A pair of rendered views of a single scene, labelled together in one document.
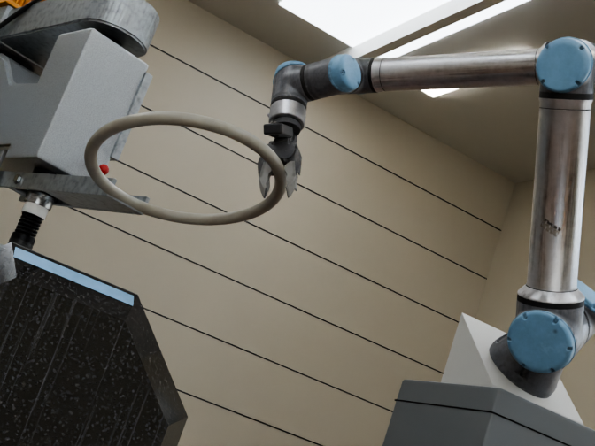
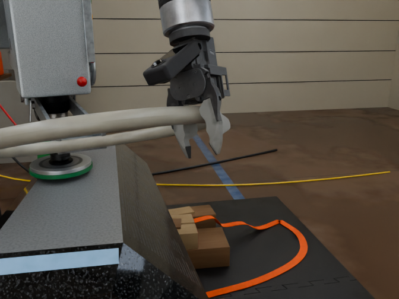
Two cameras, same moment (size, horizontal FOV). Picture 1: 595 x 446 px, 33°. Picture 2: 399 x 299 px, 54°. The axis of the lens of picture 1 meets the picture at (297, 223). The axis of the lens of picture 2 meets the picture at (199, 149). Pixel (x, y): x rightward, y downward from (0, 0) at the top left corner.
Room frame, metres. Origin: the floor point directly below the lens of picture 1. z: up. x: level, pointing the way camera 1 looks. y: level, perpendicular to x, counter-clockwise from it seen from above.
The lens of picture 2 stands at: (1.67, -0.07, 1.31)
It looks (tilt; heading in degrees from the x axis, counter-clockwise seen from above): 17 degrees down; 13
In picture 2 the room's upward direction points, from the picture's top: straight up
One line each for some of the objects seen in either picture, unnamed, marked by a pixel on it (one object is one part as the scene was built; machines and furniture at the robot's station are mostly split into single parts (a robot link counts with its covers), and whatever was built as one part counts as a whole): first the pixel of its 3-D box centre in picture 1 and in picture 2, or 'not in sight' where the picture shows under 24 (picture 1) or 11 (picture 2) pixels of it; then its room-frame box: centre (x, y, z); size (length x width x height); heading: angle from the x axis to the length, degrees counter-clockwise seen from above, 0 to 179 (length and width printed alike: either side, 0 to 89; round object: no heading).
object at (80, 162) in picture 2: not in sight; (61, 163); (2.87, 0.72, 0.85); 0.21 x 0.21 x 0.01
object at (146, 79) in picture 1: (125, 116); (85, 16); (2.89, 0.59, 1.35); 0.08 x 0.03 x 0.28; 40
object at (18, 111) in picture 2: not in sight; (22, 112); (5.48, 2.84, 0.43); 1.30 x 0.62 x 0.86; 24
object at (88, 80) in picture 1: (62, 116); (44, 33); (2.93, 0.77, 1.30); 0.36 x 0.22 x 0.45; 40
